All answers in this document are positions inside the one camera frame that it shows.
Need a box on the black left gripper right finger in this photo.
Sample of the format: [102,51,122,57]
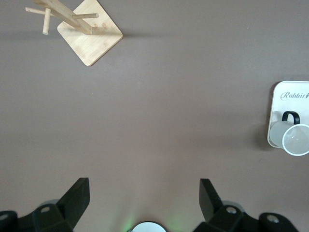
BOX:
[193,178,297,232]

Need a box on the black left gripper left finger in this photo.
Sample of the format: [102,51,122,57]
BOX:
[0,178,90,232]

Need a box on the white smiley cup black handle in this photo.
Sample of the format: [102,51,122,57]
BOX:
[269,110,309,157]

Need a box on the wooden cup rack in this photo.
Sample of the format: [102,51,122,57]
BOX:
[25,0,123,67]

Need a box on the beige rabbit print tray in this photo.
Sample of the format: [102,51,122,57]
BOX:
[267,80,309,148]

